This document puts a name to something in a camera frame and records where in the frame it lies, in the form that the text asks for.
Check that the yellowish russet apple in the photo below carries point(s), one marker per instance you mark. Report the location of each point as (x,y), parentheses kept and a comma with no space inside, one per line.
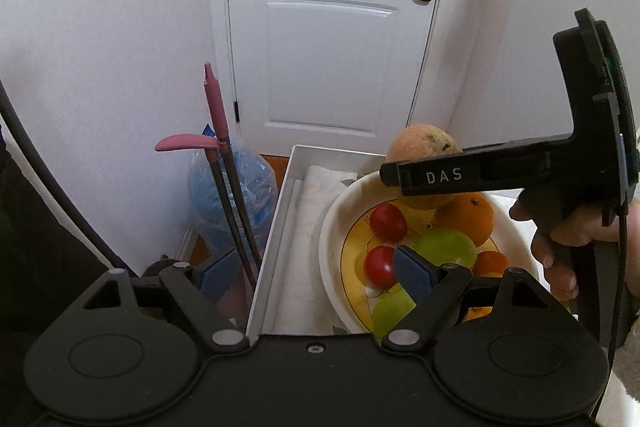
(417,142)

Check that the orange in plate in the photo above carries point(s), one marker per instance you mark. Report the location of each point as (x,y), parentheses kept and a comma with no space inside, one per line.
(490,264)

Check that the green apple right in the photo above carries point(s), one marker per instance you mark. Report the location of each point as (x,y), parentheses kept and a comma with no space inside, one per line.
(441,246)

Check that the red cherry tomato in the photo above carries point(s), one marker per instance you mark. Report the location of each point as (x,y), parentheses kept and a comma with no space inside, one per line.
(388,223)
(379,266)

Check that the green apple left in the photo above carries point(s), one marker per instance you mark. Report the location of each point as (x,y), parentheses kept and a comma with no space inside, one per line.
(393,307)

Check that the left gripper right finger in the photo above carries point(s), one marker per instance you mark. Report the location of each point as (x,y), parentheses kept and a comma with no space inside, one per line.
(442,294)

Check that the pink broom handle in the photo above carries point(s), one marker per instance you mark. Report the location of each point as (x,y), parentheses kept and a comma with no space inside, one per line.
(218,151)

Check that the black stand pole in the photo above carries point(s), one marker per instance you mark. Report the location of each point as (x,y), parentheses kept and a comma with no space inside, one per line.
(45,176)

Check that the person right hand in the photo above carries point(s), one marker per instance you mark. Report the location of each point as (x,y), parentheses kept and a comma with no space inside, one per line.
(580,229)

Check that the orange with stem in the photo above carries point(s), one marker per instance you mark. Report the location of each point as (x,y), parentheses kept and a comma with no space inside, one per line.
(477,313)

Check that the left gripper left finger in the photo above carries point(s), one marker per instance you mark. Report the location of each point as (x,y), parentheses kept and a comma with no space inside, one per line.
(166,314)

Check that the floral white cloth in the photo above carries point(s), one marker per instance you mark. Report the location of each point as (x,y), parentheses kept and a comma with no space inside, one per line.
(303,306)

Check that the white panel door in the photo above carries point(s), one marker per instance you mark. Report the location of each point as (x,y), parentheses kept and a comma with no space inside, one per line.
(329,73)

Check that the large orange tangerine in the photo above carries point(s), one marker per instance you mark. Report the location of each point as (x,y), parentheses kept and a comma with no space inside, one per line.
(468,213)

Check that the green apple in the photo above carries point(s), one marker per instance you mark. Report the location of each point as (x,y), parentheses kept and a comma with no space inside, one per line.
(441,246)
(393,307)

